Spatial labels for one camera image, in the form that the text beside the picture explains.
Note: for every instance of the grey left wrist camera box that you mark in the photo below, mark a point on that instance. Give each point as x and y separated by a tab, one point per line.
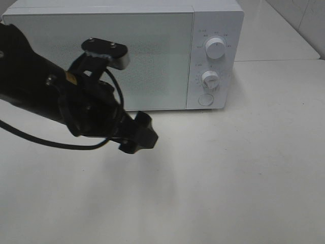
116	54

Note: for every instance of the white microwave knob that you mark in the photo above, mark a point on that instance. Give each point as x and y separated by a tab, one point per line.
210	79
215	47

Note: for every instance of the white microwave oven body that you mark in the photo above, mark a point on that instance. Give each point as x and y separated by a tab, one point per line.
210	19

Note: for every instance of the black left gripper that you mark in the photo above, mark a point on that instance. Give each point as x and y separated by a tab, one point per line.
88	107

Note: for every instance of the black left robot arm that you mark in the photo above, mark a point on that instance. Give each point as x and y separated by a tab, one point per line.
30	81

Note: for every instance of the round white door button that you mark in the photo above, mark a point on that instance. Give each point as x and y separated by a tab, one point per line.
206	100

